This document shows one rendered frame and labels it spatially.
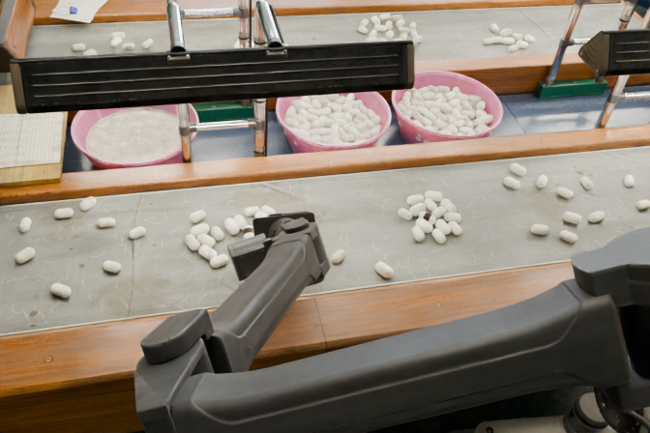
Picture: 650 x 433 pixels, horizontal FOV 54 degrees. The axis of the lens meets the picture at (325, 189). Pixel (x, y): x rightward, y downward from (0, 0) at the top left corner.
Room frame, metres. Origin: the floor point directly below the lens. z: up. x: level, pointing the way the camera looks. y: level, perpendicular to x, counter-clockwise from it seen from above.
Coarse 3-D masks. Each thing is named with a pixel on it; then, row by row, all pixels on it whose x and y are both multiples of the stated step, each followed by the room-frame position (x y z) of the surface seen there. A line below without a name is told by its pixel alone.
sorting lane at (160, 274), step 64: (192, 192) 0.92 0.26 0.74; (256, 192) 0.94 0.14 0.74; (320, 192) 0.96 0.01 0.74; (384, 192) 0.98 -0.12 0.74; (448, 192) 1.00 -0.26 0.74; (512, 192) 1.02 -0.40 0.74; (576, 192) 1.04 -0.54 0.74; (640, 192) 1.06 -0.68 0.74; (0, 256) 0.71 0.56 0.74; (64, 256) 0.72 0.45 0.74; (128, 256) 0.74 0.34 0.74; (192, 256) 0.75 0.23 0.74; (384, 256) 0.80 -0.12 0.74; (448, 256) 0.82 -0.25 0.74; (512, 256) 0.84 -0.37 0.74; (0, 320) 0.58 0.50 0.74; (64, 320) 0.59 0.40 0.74
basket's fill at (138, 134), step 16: (128, 112) 1.17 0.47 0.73; (144, 112) 1.17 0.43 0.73; (160, 112) 1.18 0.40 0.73; (96, 128) 1.10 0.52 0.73; (112, 128) 1.10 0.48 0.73; (128, 128) 1.10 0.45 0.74; (144, 128) 1.11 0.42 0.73; (160, 128) 1.11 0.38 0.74; (176, 128) 1.13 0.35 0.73; (96, 144) 1.05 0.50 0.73; (112, 144) 1.05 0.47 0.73; (128, 144) 1.05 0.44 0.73; (144, 144) 1.05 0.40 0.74; (160, 144) 1.07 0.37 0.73; (176, 144) 1.07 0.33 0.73; (112, 160) 1.00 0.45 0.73; (128, 160) 1.00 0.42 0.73; (144, 160) 1.00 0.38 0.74
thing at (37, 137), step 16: (0, 128) 1.01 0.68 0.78; (16, 128) 1.01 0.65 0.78; (32, 128) 1.02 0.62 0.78; (48, 128) 1.02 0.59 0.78; (0, 144) 0.96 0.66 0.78; (16, 144) 0.96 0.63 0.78; (32, 144) 0.97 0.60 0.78; (48, 144) 0.97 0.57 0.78; (0, 160) 0.91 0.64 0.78; (16, 160) 0.91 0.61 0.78; (32, 160) 0.92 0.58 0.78; (48, 160) 0.92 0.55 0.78
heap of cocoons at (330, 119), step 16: (320, 96) 1.31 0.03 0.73; (336, 96) 1.30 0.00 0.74; (352, 96) 1.31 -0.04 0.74; (288, 112) 1.21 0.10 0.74; (304, 112) 1.22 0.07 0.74; (320, 112) 1.23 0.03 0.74; (336, 112) 1.23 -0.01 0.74; (352, 112) 1.24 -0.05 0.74; (368, 112) 1.25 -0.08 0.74; (288, 128) 1.15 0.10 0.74; (304, 128) 1.16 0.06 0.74; (320, 128) 1.19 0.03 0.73; (336, 128) 1.17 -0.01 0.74; (352, 128) 1.17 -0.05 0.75; (368, 128) 1.20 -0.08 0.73; (336, 144) 1.12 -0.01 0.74
